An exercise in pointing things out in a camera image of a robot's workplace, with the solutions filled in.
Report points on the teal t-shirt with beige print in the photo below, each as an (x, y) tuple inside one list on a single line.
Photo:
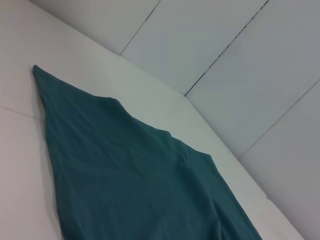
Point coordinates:
[(125, 187)]

